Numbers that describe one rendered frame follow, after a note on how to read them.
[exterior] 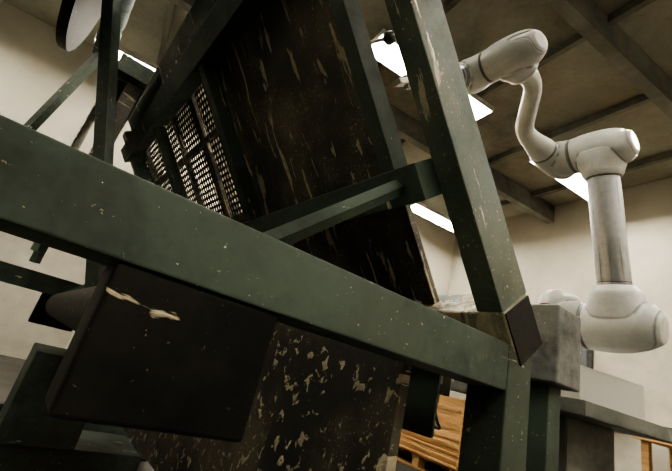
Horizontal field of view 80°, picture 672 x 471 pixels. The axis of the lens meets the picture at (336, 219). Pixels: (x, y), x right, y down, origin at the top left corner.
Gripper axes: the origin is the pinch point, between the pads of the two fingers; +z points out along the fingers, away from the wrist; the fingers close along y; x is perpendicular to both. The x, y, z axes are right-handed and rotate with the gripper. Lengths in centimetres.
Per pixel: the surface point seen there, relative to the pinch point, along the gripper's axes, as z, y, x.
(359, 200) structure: 39.9, 27.0, -12.1
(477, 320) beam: 22, 59, -17
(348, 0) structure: 24.0, -14.7, -10.0
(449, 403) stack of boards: -211, 261, 220
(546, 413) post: 11, 85, -20
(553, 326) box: 2, 69, -22
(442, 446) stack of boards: -186, 294, 223
